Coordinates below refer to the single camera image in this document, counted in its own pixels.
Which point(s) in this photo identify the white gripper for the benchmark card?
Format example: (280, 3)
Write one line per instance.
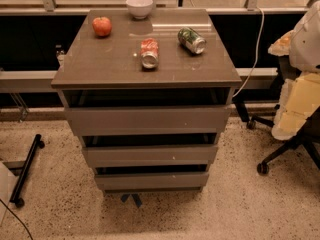
(307, 45)

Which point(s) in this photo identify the grey top drawer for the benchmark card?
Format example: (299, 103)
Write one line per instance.
(147, 121)

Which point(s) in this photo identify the grey drawer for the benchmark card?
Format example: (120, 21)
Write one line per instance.
(151, 181)
(97, 157)
(147, 121)

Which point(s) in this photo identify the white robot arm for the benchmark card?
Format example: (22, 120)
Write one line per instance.
(304, 52)

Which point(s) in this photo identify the grey drawer cabinet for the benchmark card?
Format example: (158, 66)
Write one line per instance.
(108, 73)

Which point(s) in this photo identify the grey middle drawer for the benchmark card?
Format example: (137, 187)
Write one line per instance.
(97, 157)

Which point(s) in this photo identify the grey bottom drawer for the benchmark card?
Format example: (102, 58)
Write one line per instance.
(151, 181)

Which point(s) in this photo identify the black office chair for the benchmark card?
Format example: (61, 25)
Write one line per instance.
(307, 136)

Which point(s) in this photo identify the green soda can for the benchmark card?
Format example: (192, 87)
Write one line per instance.
(191, 40)

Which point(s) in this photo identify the red soda can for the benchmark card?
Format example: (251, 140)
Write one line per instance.
(149, 53)

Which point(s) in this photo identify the white bowl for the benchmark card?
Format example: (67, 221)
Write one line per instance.
(139, 9)

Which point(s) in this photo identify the red apple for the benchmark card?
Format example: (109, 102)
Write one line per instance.
(102, 26)

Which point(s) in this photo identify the metal window railing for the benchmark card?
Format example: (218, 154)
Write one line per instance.
(156, 0)

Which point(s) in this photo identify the black stand leg with wheels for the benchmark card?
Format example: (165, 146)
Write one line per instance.
(24, 169)

